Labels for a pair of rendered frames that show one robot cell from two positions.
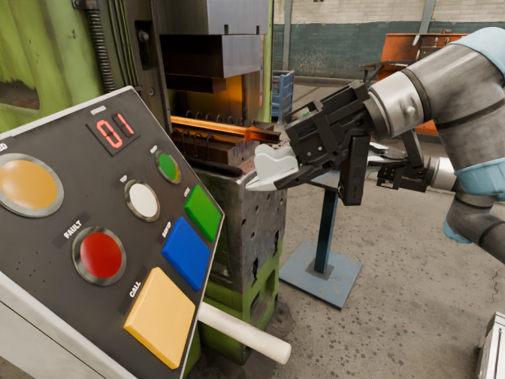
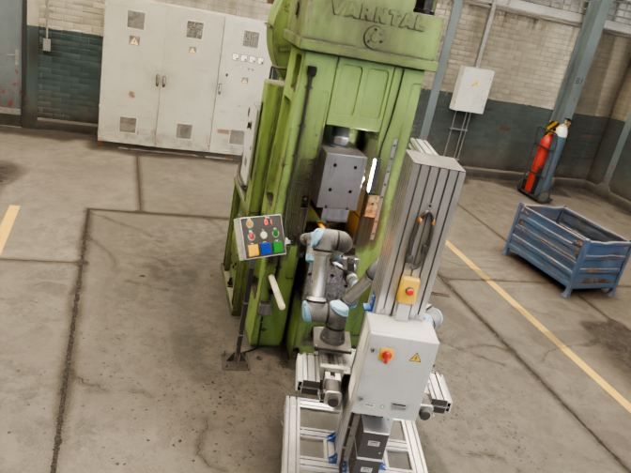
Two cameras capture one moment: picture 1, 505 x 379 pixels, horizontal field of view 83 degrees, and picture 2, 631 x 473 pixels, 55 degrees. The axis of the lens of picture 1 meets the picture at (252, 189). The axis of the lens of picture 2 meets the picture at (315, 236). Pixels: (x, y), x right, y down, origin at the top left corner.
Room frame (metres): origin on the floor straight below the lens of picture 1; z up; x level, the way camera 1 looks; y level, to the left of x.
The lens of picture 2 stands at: (-2.22, -2.73, 2.66)
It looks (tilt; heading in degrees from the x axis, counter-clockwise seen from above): 22 degrees down; 43
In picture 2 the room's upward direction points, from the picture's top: 12 degrees clockwise
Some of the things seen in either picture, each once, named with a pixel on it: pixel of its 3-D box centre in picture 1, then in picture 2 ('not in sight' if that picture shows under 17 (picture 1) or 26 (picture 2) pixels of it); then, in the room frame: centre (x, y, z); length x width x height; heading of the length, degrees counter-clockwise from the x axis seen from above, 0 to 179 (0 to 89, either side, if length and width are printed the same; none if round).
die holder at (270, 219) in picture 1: (205, 196); (320, 267); (1.00, 0.19, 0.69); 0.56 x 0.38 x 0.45; 61
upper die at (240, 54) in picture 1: (182, 53); (327, 205); (0.94, 0.21, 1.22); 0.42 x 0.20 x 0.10; 61
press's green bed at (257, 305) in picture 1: (213, 278); (310, 317); (1.00, 0.19, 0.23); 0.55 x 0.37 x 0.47; 61
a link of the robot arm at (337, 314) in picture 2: not in sight; (336, 313); (0.18, -0.75, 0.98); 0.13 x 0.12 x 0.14; 144
